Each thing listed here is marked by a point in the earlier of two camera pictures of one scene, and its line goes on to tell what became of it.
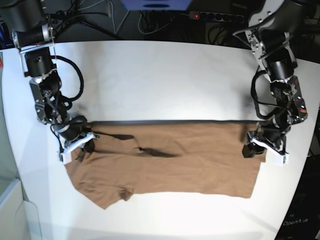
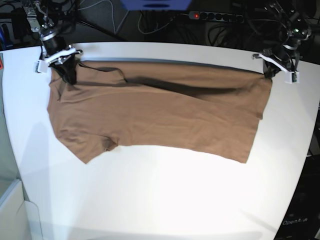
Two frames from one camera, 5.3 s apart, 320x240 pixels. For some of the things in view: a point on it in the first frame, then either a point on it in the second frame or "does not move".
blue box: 156,5 does not move
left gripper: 86,138 → 64,61
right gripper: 251,149 → 272,67
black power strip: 235,18 does not move
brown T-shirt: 188,157 → 206,110
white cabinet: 19,217 does not move
